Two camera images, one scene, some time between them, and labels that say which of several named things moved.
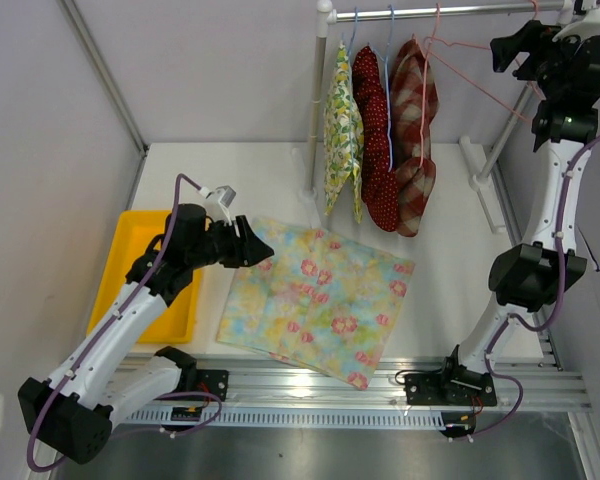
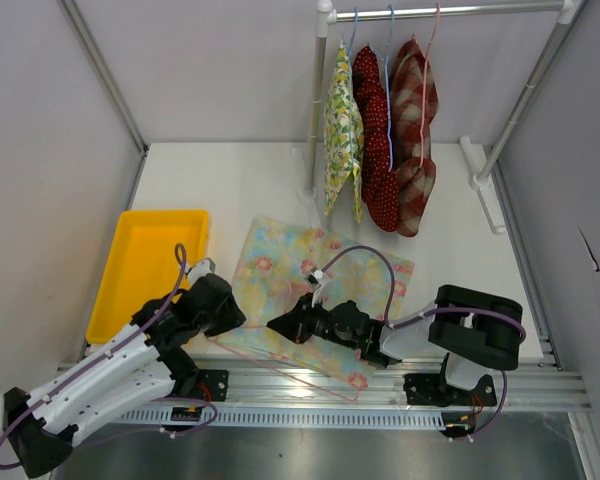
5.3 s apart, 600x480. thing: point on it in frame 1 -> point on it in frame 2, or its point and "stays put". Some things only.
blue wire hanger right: (385, 57) stays put
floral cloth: (319, 299) stays put
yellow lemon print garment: (343, 135) stays put
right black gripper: (534, 38) -> (295, 323)
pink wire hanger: (536, 7) -> (255, 360)
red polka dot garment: (380, 198) stays put
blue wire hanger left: (355, 28) stays put
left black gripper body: (214, 246) -> (227, 318)
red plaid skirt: (414, 105) stays put
